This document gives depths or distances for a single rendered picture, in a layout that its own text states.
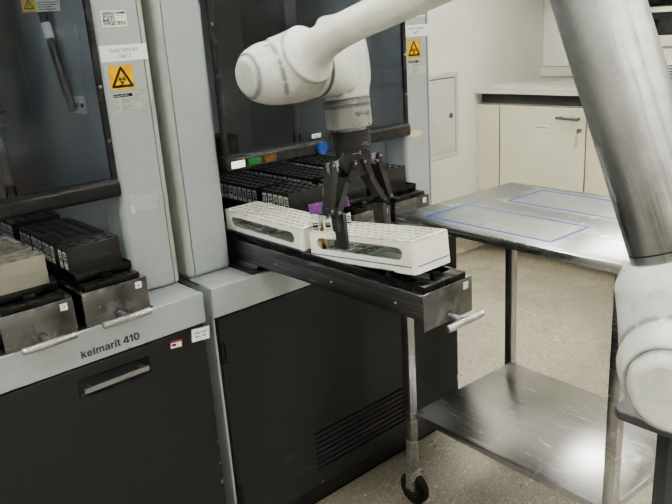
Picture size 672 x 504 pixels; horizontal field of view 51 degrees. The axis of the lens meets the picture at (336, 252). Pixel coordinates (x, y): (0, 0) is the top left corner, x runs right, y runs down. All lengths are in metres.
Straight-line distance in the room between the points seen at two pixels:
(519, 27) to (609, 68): 3.52
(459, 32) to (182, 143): 2.57
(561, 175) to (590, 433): 2.15
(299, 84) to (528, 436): 1.06
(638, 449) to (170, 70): 1.36
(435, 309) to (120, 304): 0.62
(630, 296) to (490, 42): 3.35
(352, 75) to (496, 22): 2.91
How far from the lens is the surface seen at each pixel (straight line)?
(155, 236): 1.58
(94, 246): 1.51
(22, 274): 1.47
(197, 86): 1.61
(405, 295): 1.28
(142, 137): 1.55
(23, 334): 1.42
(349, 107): 1.34
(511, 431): 1.87
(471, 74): 4.04
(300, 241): 1.50
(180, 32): 1.59
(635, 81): 0.87
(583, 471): 1.75
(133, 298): 1.49
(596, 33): 0.88
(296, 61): 1.20
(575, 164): 3.79
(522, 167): 3.96
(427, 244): 1.28
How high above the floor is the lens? 1.26
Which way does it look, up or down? 17 degrees down
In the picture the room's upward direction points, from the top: 4 degrees counter-clockwise
